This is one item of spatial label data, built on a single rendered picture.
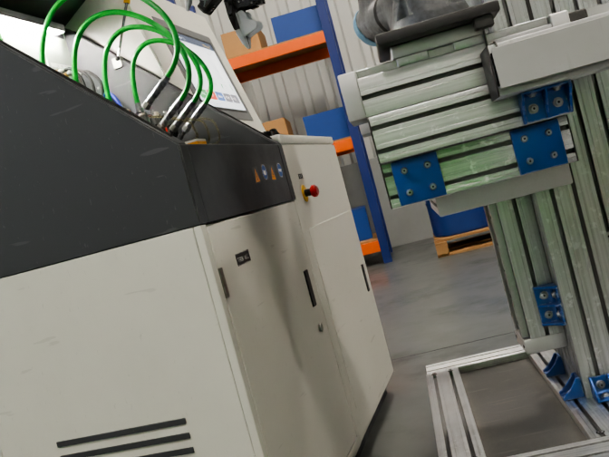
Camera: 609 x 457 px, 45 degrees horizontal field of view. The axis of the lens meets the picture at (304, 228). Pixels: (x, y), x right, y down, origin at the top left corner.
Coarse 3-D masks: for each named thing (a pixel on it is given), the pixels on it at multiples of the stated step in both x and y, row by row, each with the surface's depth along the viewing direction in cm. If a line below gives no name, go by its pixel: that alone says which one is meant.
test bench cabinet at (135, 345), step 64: (128, 256) 145; (192, 256) 141; (0, 320) 154; (64, 320) 150; (128, 320) 146; (192, 320) 143; (0, 384) 156; (64, 384) 152; (128, 384) 148; (192, 384) 144; (64, 448) 153; (128, 448) 149; (192, 448) 146; (256, 448) 142
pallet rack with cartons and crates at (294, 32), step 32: (320, 0) 672; (288, 32) 696; (320, 32) 675; (256, 64) 749; (288, 64) 760; (288, 128) 719; (320, 128) 696; (352, 128) 678; (384, 224) 760; (384, 256) 683
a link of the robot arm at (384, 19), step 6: (378, 0) 193; (384, 0) 188; (390, 0) 186; (378, 6) 192; (384, 6) 189; (390, 6) 187; (378, 12) 192; (384, 12) 190; (390, 12) 188; (378, 18) 193; (384, 18) 191; (390, 18) 188; (378, 24) 195; (384, 24) 193; (390, 24) 189; (384, 30) 195; (390, 30) 194
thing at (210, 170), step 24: (192, 144) 146; (216, 144) 158; (240, 144) 174; (264, 144) 191; (216, 168) 155; (240, 168) 169; (216, 192) 152; (240, 192) 166; (264, 192) 182; (288, 192) 202; (216, 216) 149
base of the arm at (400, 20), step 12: (396, 0) 139; (408, 0) 136; (420, 0) 135; (432, 0) 135; (444, 0) 135; (456, 0) 137; (396, 12) 139; (408, 12) 138; (420, 12) 135; (432, 12) 134; (444, 12) 134; (396, 24) 139; (408, 24) 136
